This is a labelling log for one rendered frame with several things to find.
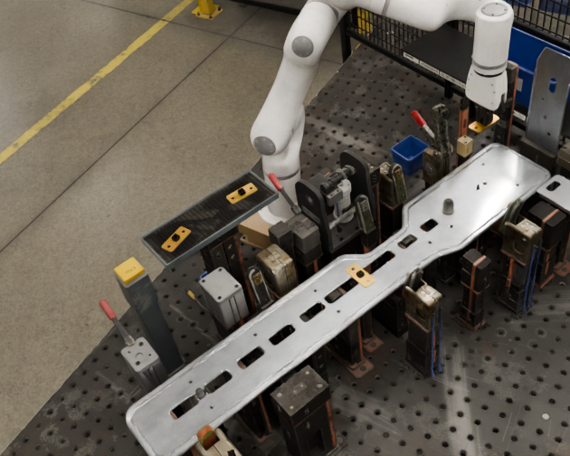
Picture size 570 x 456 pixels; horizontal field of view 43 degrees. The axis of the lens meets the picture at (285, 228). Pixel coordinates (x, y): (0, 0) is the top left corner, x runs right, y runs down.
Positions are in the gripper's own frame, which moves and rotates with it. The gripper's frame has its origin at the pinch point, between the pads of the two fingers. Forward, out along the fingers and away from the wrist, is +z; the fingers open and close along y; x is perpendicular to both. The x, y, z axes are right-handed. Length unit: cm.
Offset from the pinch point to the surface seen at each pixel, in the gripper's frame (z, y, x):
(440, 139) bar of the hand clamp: 15.7, -13.8, -1.5
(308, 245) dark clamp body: 24, -16, -51
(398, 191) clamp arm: 24.8, -14.0, -18.4
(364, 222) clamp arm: 24.9, -12.2, -33.7
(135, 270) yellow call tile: 11, -32, -94
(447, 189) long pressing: 27.4, -6.1, -6.2
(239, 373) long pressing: 27, 1, -89
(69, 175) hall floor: 128, -225, -61
